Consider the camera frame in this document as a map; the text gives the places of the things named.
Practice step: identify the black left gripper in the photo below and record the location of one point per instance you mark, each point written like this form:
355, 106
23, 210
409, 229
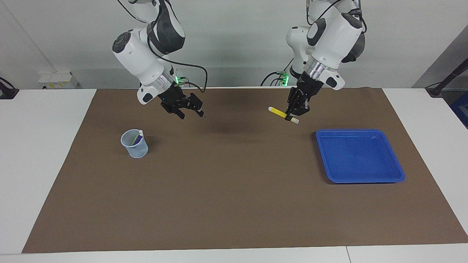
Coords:
301, 96

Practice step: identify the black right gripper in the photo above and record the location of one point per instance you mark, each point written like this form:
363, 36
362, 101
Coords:
177, 100

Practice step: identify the yellow highlighter pen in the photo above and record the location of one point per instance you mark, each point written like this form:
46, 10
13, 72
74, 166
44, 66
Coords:
278, 111

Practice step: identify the green highlighter pen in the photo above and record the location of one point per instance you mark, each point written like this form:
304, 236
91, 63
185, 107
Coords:
138, 136

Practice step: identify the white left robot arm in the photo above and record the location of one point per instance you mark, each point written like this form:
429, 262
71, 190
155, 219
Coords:
331, 36

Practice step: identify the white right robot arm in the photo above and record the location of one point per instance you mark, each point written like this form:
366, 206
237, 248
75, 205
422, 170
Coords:
140, 58

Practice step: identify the translucent plastic cup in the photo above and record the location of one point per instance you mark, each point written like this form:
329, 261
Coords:
137, 150

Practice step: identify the blue plastic tray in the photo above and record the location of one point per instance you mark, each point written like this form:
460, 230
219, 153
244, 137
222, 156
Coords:
358, 157

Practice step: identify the brown table mat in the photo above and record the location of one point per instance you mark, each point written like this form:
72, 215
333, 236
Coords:
219, 190

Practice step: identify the white power strip box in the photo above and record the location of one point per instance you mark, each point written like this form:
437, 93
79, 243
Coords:
58, 80

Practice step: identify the black stand pole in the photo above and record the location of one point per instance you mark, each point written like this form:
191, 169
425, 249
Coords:
451, 75

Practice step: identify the blue crate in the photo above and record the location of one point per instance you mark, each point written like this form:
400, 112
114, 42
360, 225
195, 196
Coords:
461, 109

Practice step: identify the black clamp base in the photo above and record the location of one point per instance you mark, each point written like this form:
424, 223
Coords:
7, 92

